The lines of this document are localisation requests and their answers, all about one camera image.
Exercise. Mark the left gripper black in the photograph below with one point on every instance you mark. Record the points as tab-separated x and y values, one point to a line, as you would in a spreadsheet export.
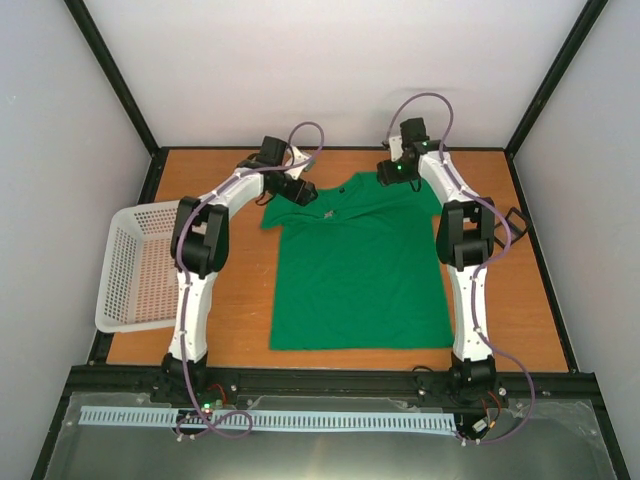
301	198

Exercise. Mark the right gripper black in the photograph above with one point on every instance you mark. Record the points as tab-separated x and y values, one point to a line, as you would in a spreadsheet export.
385	176

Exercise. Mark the green t-shirt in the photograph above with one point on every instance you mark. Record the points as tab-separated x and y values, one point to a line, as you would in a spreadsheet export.
367	279

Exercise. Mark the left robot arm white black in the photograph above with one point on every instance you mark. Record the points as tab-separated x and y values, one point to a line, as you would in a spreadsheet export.
200	245

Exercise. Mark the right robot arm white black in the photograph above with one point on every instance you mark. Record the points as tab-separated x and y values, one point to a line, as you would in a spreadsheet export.
464	243

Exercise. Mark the black brooch box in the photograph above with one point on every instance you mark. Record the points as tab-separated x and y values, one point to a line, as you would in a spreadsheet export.
518	226

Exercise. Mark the white plastic basket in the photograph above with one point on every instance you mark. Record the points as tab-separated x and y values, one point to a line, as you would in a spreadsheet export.
138	287

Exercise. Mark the small electronics board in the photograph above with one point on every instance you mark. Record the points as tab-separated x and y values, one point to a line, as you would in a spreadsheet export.
215	402

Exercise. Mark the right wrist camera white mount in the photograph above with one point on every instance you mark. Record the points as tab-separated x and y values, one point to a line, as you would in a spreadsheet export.
394	146

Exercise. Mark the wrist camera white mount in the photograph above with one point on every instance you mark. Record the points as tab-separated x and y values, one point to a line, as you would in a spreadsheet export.
298	161
394	146

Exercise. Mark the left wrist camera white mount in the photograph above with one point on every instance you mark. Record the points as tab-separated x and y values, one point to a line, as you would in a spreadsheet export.
298	161

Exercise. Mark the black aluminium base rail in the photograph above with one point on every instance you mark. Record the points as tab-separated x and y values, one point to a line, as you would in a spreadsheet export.
235	385

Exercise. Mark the left black frame post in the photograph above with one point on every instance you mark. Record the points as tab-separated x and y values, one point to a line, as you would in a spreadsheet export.
102	54

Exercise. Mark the black frame post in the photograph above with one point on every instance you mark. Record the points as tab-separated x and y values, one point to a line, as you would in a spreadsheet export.
584	23
102	54

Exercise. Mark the right black frame post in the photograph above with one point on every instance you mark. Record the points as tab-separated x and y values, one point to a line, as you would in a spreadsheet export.
584	23

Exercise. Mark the light blue cable duct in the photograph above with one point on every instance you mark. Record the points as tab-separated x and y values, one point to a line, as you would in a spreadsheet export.
272	421

